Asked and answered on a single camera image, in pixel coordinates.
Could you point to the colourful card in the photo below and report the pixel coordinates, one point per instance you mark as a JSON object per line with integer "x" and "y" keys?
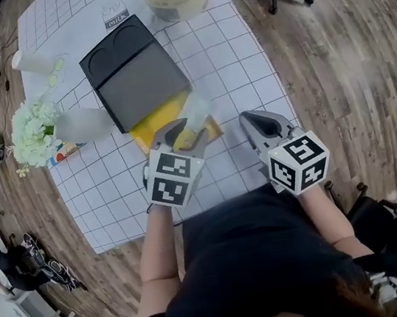
{"x": 67, "y": 152}

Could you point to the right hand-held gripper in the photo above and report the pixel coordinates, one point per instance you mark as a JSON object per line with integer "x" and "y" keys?
{"x": 298, "y": 164}

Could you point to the yellow tray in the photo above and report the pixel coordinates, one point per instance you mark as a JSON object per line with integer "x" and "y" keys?
{"x": 157, "y": 123}

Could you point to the black patterned bag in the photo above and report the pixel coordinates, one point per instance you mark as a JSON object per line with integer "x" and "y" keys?
{"x": 58, "y": 273}

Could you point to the white flower bunch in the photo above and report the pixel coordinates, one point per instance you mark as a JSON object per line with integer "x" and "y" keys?
{"x": 31, "y": 132}

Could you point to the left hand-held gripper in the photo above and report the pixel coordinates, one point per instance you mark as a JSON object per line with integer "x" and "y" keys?
{"x": 172, "y": 180}

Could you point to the person's right forearm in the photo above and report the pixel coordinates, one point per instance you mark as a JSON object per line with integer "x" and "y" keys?
{"x": 328, "y": 223}

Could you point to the person's left forearm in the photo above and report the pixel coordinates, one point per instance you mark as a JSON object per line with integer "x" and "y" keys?
{"x": 156, "y": 257}

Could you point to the white grid tablecloth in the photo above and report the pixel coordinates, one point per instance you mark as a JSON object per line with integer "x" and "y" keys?
{"x": 227, "y": 56}

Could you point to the person's black clothing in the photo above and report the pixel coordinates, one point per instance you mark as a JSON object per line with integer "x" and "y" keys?
{"x": 255, "y": 257}

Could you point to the white vase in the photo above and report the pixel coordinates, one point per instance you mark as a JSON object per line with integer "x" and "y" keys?
{"x": 83, "y": 125}

